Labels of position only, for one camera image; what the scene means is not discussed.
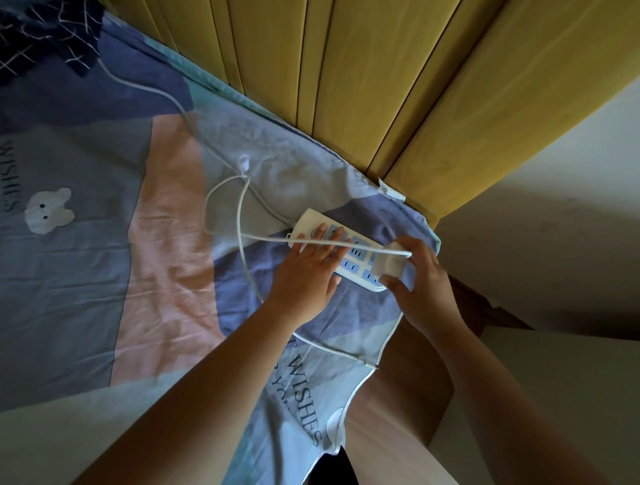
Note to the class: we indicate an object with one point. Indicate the person's left hand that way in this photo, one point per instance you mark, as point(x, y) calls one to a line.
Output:
point(305, 280)

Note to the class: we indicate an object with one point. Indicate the person's right hand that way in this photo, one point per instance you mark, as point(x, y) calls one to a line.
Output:
point(430, 295)

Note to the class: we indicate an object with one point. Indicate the white charger adapter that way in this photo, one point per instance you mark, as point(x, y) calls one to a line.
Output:
point(391, 262)

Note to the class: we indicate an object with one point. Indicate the white power strip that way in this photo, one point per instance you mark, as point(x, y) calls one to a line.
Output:
point(307, 222)

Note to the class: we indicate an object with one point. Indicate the person's right forearm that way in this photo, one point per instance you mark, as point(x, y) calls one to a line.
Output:
point(500, 409)

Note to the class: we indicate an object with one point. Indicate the person's left forearm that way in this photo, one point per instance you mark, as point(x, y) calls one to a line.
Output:
point(200, 409)

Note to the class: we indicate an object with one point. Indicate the blue and pink bedsheet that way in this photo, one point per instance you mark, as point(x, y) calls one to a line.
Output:
point(75, 300)

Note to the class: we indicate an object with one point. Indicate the dark checked blanket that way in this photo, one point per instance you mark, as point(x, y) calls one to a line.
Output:
point(40, 35)

